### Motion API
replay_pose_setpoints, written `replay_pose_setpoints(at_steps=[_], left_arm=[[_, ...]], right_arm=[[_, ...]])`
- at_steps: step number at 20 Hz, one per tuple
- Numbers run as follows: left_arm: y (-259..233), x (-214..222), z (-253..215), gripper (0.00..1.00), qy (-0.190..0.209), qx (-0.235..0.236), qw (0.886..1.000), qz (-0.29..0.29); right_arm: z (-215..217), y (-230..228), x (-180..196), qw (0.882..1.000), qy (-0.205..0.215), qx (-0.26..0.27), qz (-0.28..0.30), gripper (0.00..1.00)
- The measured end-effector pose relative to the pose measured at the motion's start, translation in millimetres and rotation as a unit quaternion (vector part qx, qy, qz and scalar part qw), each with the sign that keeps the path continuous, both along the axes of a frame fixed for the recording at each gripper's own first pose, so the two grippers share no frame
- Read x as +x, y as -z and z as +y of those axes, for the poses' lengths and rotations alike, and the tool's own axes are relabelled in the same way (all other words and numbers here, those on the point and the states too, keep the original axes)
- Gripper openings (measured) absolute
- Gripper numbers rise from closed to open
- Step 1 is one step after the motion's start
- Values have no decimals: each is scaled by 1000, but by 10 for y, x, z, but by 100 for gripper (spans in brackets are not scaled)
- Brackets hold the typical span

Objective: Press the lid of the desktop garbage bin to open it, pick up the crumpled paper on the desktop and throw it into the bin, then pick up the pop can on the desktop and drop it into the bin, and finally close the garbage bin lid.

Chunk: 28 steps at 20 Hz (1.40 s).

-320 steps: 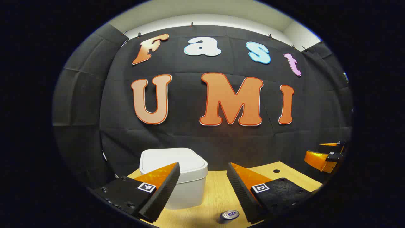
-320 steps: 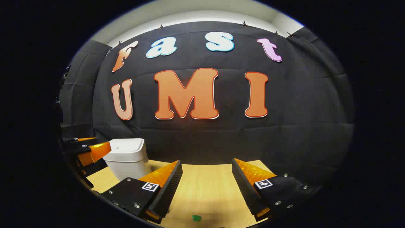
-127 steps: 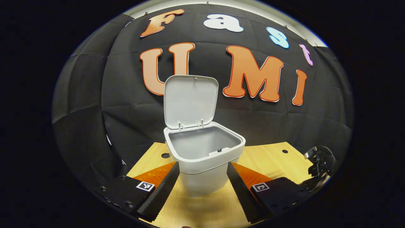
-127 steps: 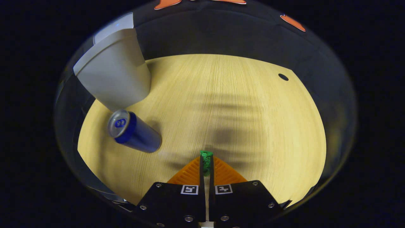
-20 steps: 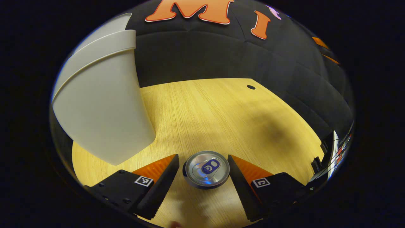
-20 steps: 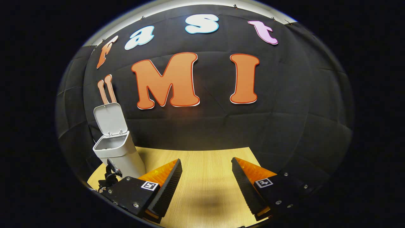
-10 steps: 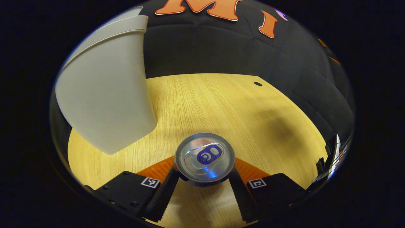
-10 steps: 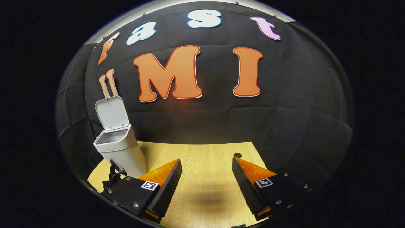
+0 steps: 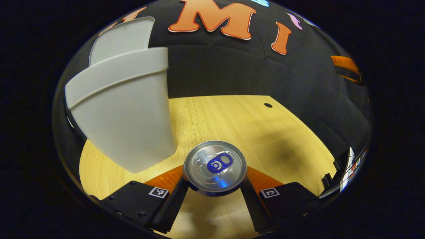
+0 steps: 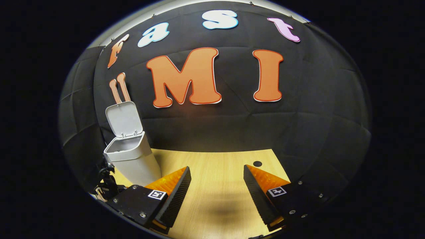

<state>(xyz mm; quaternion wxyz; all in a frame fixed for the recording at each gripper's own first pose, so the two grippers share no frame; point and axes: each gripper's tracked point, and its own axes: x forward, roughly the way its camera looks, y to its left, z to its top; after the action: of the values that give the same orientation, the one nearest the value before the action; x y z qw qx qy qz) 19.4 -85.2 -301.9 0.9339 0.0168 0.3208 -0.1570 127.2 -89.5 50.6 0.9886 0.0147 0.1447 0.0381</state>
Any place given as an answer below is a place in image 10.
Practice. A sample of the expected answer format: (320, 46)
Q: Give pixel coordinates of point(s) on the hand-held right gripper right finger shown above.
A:
(257, 198)

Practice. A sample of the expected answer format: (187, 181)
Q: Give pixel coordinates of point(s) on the white desktop garbage bin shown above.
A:
(132, 159)

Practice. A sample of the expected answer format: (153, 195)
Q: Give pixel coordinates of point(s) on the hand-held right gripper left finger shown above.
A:
(177, 198)

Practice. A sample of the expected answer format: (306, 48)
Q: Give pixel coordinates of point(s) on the black backdrop cloth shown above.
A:
(232, 126)

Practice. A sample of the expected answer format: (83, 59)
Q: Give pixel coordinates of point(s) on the wooden desktop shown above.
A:
(215, 186)

